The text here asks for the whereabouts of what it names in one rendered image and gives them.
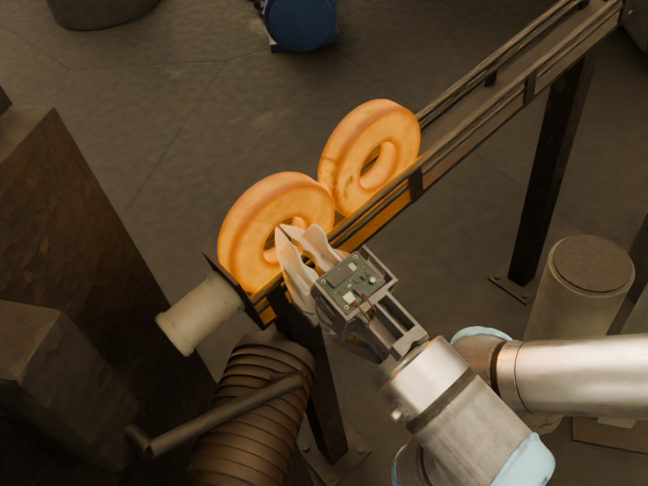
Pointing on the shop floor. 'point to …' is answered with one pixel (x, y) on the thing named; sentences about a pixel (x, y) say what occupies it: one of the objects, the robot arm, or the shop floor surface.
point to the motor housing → (256, 419)
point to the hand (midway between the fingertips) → (284, 237)
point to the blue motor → (300, 24)
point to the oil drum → (97, 13)
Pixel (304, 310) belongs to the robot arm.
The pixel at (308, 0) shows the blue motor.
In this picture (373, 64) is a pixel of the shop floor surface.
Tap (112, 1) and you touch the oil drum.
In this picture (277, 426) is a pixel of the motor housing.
